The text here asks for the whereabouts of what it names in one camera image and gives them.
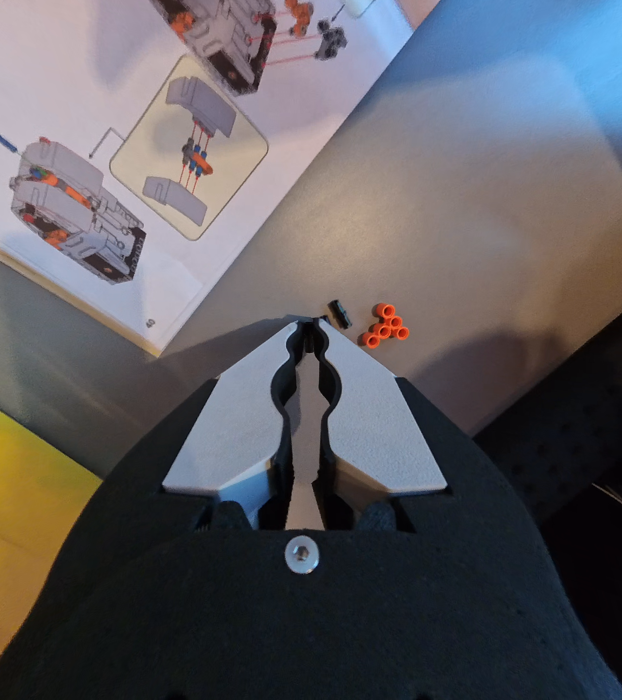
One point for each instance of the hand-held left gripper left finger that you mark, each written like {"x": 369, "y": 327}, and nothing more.
{"x": 229, "y": 437}

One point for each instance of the instruction booklet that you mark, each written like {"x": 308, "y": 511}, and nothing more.
{"x": 70, "y": 82}

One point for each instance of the yellow plastic bin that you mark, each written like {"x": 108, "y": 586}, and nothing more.
{"x": 4, "y": 519}

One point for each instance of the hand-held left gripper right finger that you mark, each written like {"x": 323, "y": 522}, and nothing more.
{"x": 382, "y": 437}

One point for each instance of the orange bushing cluster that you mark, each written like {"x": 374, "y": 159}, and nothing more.
{"x": 387, "y": 328}

